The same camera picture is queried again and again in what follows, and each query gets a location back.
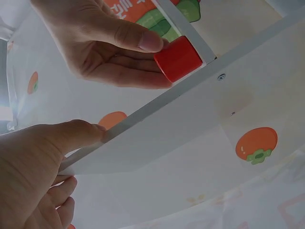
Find white wooden rack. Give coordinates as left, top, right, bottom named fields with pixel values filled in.
left=58, top=0, right=305, bottom=176

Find red cylinder block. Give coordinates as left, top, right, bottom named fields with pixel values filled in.
left=153, top=35, right=203, bottom=83

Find person's right hand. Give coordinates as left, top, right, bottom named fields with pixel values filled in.
left=30, top=0, right=176, bottom=90

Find person's left hand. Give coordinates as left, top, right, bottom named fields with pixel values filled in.
left=0, top=119, right=108, bottom=229

